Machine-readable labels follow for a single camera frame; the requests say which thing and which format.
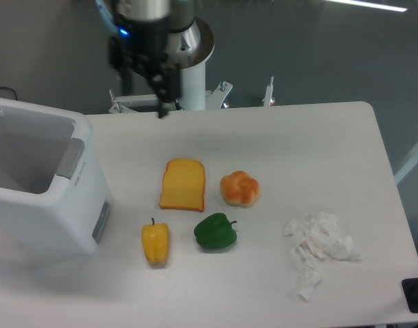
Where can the knotted bread roll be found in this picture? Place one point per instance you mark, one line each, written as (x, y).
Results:
(240, 189)

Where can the white trash can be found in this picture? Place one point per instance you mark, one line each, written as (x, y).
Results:
(53, 192)

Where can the green bell pepper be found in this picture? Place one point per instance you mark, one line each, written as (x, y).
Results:
(215, 232)

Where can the toast bread slice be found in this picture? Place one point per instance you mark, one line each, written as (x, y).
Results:
(183, 185)

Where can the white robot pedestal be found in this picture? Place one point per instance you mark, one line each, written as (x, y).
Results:
(195, 95)

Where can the white metal frame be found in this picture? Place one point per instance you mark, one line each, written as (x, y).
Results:
(408, 163)

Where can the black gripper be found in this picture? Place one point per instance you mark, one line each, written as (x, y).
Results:
(140, 46)

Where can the black device at edge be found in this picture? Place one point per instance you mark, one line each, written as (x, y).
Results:
(410, 288)

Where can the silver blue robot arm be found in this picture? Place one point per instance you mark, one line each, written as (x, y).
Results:
(189, 39)

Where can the crumpled white tissue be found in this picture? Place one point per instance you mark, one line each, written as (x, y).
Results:
(314, 240)

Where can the yellow bell pepper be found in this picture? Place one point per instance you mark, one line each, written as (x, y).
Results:
(155, 239)

